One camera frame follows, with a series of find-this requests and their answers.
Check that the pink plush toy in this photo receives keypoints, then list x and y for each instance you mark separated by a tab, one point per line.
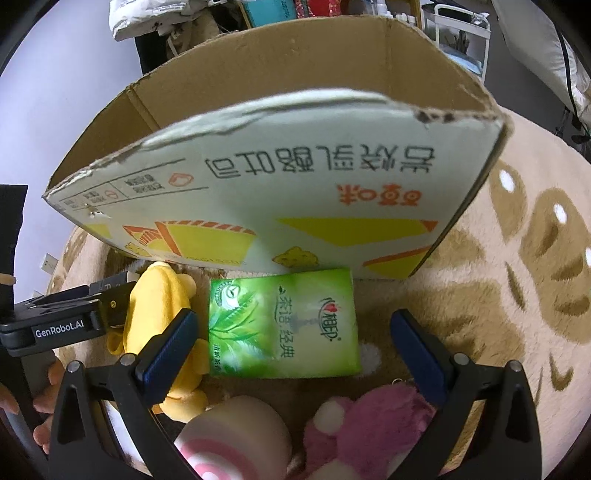
369	424

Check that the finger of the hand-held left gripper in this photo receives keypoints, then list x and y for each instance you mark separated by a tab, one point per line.
113	310
114	280

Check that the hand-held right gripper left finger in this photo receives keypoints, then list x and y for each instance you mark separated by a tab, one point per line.
170	351

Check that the white wall socket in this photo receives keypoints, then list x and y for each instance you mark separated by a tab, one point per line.
49	263

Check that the yellow plush toy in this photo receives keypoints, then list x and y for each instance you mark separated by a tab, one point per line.
157	295

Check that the person's left hand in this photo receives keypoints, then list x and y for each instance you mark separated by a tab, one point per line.
45	401

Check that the white metal cart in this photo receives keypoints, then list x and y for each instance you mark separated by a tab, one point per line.
461	32

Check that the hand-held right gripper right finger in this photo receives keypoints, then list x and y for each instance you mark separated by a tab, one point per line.
416	351

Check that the white puffy bag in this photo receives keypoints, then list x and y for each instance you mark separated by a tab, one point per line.
147	18

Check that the printed cardboard box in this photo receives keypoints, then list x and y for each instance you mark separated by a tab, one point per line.
300	184

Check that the brown bear printed rug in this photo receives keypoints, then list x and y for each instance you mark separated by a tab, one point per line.
508	277

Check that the pink white swirl roll toy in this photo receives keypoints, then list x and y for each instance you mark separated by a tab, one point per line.
235	429

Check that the green tissue packet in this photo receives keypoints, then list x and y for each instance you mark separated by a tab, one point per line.
277	323

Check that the white pillow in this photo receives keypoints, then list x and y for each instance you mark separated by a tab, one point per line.
545	46

